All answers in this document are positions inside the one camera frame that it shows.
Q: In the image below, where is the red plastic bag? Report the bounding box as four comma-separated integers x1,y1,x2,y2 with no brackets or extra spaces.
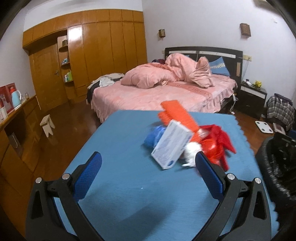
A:
200,125,236,171

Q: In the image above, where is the white cardboard box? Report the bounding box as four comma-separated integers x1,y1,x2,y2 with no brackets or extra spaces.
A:
151,120,194,170

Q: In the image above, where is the blue plastic bag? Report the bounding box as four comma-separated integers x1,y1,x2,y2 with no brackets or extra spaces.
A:
144,125,166,149

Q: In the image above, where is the orange bubble wrap sheet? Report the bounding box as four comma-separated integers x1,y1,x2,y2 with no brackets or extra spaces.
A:
158,100,201,143

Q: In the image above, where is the blue table mat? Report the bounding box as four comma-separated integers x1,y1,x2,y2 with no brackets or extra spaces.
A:
53,109,280,241

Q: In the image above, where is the wooden side cabinet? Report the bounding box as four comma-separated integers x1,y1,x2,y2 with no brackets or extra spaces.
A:
1,96,42,230

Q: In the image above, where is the white bathroom scale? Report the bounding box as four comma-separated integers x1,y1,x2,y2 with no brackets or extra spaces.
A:
255,120,273,134

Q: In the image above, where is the pink book on floor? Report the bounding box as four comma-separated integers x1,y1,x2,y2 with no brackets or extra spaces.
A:
273,123,285,135

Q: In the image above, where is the small white wooden stool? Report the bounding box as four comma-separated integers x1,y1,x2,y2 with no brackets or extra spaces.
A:
40,114,55,138

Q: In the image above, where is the plaid shirt on chair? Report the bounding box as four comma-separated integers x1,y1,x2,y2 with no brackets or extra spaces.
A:
266,93,295,131

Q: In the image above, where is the black nightstand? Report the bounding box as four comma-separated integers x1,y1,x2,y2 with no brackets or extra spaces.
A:
236,82,267,120

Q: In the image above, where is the light blue electric kettle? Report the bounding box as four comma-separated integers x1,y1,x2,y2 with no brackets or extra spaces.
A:
10,87,22,108

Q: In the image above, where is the yellow plush toy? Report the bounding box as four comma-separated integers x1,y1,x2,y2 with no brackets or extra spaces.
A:
253,80,262,89

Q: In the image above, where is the bed with pink sheet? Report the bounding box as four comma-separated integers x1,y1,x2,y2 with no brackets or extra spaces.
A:
86,74,237,123

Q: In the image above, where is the red box on cabinet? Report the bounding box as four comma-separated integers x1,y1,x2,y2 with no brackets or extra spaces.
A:
1,83,16,113

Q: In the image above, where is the pile of clothes on bed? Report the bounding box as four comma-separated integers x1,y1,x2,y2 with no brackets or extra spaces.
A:
86,73,125,104

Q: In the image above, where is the blue pillow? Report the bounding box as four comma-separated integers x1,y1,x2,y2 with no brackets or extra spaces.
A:
209,57,230,77

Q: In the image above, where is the black headboard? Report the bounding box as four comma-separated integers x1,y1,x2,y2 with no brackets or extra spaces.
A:
164,46,243,86

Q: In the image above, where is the pink duvet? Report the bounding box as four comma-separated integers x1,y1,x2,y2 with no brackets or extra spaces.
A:
121,53,215,89

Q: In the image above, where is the wooden wardrobe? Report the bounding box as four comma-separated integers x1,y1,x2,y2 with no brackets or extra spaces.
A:
23,9,147,111

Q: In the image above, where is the wall power socket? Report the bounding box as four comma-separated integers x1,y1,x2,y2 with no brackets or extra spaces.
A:
243,55,252,61

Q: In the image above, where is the right wall lamp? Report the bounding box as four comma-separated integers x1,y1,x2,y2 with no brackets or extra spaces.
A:
240,23,251,37

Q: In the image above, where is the wall lamp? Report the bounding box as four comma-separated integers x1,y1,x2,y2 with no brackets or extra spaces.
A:
240,23,251,37
158,29,166,39

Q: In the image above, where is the left wall lamp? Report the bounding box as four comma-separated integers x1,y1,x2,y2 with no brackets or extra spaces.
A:
158,29,166,39

